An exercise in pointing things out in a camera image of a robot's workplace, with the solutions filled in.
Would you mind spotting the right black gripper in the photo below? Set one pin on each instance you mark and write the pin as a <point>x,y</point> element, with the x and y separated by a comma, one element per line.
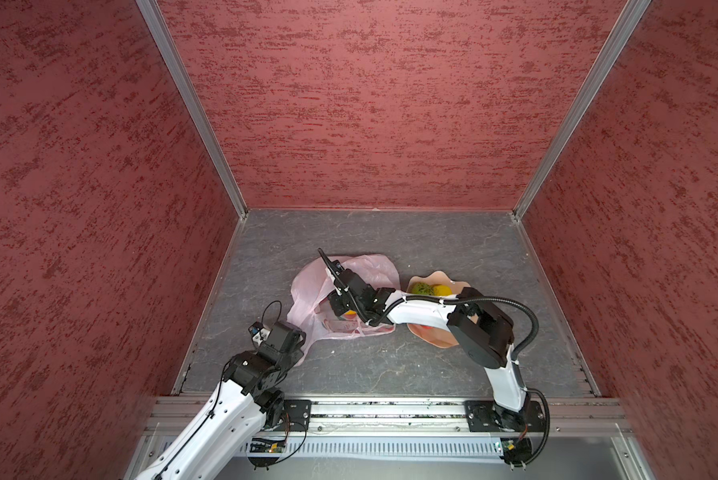
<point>335,297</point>

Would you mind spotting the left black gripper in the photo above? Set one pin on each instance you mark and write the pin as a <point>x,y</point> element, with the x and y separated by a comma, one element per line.
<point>296,354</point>

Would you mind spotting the green fake fruit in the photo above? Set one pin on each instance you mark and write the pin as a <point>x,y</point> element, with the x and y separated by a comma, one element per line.
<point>422,289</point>

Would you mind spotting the yellow fake lemon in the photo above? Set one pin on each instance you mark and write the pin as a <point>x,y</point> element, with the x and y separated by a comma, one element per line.
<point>441,290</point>

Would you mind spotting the pink scalloped bowl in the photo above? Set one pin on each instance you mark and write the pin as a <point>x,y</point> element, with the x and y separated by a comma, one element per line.
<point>436,337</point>

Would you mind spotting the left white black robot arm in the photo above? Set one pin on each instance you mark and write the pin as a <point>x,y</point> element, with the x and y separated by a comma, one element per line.
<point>246,401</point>

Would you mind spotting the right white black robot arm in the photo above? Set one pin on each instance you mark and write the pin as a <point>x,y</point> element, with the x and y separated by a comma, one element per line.
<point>492,331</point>

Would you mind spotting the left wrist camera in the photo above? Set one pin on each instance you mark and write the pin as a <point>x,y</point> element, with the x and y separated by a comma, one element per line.
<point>259,333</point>

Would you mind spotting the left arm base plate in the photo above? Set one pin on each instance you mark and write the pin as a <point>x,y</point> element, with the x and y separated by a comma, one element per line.
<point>295,416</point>

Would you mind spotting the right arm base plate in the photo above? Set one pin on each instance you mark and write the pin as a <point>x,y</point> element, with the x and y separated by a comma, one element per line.
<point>487,416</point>

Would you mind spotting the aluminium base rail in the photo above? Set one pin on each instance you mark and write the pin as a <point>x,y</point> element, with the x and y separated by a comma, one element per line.
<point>451,416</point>

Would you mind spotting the left aluminium corner post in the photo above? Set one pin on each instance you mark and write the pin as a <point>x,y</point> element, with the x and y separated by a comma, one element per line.
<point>158,28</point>

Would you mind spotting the aluminium corner post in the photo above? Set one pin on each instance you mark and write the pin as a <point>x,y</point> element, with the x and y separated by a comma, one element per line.
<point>623,28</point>
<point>158,28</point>

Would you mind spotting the right aluminium corner post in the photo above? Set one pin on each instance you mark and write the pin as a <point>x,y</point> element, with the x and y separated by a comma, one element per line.
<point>623,28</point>

